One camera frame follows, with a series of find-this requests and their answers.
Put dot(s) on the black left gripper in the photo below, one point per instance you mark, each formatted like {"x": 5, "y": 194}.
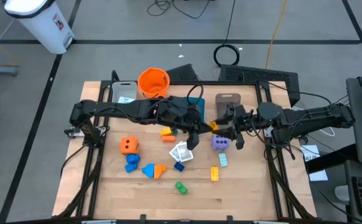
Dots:
{"x": 181, "y": 116}

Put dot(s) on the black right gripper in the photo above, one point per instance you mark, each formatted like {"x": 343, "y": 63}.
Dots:
{"x": 243, "y": 119}

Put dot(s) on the yellow toy block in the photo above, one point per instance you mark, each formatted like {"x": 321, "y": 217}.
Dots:
{"x": 166, "y": 131}
{"x": 212, "y": 125}

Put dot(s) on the purple foam die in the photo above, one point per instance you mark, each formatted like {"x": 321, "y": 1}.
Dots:
{"x": 215, "y": 147}

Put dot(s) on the small dark green brick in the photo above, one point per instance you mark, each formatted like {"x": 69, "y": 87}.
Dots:
{"x": 174, "y": 132}

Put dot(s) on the light cyan brick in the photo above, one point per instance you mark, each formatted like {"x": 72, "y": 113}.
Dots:
{"x": 223, "y": 159}

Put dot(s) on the small orange studded brick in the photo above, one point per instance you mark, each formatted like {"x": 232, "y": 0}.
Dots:
{"x": 168, "y": 139}

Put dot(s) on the blue single-stud toy block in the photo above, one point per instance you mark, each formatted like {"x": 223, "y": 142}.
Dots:
{"x": 149, "y": 170}

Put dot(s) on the blue-printed card box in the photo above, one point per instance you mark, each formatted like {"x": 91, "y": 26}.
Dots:
{"x": 125, "y": 99}

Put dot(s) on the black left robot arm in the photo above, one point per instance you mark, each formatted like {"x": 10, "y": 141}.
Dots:
{"x": 112, "y": 109}

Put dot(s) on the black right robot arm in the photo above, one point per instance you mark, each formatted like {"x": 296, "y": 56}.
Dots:
{"x": 318, "y": 116}

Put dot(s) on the teal plastic bin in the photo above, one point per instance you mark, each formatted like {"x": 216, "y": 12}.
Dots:
{"x": 201, "y": 109}

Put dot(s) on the dark translucent plastic bin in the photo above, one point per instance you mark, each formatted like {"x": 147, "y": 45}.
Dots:
{"x": 227, "y": 104}

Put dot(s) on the small dark blue brick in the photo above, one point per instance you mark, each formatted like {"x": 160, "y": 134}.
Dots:
{"x": 179, "y": 166}

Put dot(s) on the yellow flat studded brick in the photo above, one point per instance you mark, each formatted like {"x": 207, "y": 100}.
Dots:
{"x": 214, "y": 174}

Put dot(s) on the black wedge-shaped box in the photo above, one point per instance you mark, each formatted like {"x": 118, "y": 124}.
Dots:
{"x": 184, "y": 74}

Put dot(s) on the orange angled toy block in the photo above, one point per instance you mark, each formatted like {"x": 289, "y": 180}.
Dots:
{"x": 160, "y": 170}

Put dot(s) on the green two-stud toy block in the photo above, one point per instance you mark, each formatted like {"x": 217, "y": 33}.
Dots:
{"x": 181, "y": 188}

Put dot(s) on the orange plastic bucket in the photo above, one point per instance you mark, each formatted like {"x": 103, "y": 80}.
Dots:
{"x": 153, "y": 82}

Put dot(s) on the orange foam die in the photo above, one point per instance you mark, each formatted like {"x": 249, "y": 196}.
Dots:
{"x": 128, "y": 150}

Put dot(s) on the white paper sheet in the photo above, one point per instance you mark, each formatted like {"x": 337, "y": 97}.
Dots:
{"x": 310, "y": 152}
{"x": 319, "y": 175}

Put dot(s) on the clear grey plastic bin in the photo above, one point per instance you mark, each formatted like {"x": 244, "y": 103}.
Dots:
{"x": 123, "y": 90}

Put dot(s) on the black table clamp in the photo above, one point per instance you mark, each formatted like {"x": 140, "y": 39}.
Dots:
{"x": 230, "y": 218}
{"x": 143, "y": 217}

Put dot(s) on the silver bar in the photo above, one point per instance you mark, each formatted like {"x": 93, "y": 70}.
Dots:
{"x": 271, "y": 222}
{"x": 98, "y": 222}

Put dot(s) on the black floor beam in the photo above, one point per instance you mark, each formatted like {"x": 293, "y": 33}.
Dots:
{"x": 333, "y": 158}

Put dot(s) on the white computer mouse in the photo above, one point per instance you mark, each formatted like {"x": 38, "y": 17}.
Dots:
{"x": 342, "y": 193}

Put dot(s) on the grey desk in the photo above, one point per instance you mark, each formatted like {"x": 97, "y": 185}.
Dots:
{"x": 355, "y": 169}

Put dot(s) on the white pedal trash bin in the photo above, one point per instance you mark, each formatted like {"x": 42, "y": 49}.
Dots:
{"x": 41, "y": 25}

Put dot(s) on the grey stand base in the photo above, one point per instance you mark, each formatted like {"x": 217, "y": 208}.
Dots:
{"x": 0, "y": 70}

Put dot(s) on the silver mounting bracket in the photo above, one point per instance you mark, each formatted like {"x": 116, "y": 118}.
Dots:
{"x": 267, "y": 132}
{"x": 72, "y": 132}

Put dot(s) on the black aluminium table frame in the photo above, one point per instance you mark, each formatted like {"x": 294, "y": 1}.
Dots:
{"x": 209, "y": 83}

